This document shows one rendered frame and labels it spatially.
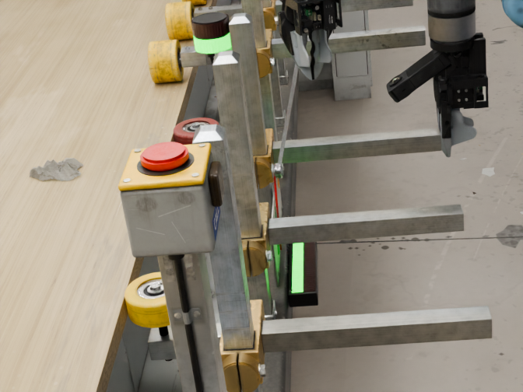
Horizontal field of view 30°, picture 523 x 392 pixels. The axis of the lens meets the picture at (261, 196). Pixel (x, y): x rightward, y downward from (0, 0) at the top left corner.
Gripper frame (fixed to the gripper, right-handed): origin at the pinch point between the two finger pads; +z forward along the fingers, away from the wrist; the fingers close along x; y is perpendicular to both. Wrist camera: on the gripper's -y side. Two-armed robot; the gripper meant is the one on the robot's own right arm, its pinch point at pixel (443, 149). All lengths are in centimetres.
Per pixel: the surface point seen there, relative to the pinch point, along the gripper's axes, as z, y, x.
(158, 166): -41, -31, -82
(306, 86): 80, -33, 239
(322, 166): 82, -27, 165
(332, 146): -3.3, -18.7, -1.5
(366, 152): -1.7, -13.2, -1.5
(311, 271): 12.0, -23.8, -16.2
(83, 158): -8, -60, -8
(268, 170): -3.2, -29.5, -8.5
